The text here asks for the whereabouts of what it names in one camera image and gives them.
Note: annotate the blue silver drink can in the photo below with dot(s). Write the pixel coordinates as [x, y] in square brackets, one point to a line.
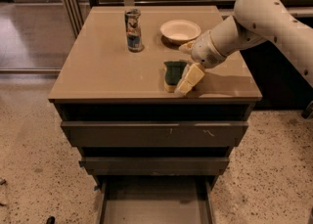
[133, 30]

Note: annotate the green yellow sponge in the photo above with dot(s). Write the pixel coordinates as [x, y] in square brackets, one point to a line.
[173, 74]

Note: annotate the small black floor object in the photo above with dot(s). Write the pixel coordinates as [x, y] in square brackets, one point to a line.
[50, 220]

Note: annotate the grey open bottom drawer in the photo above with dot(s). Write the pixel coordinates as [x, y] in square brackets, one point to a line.
[155, 200]

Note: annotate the white bowl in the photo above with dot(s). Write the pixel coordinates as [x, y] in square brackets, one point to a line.
[179, 32]

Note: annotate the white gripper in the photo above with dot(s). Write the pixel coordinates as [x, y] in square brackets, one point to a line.
[204, 50]

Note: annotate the grey top drawer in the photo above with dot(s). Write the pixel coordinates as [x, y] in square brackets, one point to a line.
[154, 134]

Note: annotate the grey middle drawer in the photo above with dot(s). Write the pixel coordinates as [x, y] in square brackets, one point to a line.
[155, 166]

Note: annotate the grey drawer cabinet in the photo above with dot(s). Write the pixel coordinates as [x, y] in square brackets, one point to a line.
[102, 80]

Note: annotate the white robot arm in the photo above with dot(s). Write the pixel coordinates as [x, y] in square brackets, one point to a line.
[252, 23]

